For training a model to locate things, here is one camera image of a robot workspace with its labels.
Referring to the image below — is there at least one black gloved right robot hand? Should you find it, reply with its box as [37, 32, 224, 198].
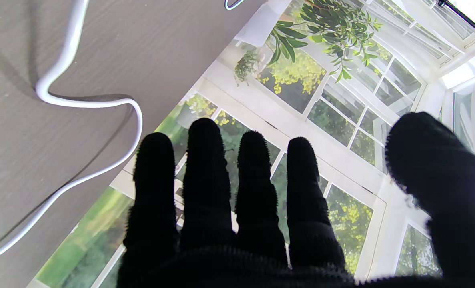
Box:
[116, 112, 475, 288]

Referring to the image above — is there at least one printed garden window backdrop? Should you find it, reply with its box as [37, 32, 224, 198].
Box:
[27, 0, 475, 288]

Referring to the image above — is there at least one white power strip with cord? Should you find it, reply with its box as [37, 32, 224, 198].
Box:
[0, 0, 144, 267]

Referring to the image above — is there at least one black stand pole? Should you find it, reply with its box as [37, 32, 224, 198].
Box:
[437, 0, 475, 41]

